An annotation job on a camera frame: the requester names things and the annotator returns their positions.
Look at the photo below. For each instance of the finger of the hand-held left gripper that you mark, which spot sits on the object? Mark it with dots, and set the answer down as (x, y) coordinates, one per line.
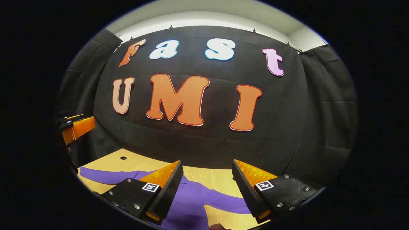
(80, 127)
(65, 123)

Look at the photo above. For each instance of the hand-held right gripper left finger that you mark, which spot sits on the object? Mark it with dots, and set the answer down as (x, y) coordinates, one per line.
(166, 195)

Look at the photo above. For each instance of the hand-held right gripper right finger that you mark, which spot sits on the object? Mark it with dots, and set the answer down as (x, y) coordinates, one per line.
(246, 188)

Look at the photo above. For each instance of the purple shirt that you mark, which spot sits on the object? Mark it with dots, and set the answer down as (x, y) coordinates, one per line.
(191, 204)

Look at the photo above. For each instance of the black backdrop cloth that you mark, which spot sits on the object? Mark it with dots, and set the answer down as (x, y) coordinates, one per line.
(207, 140)

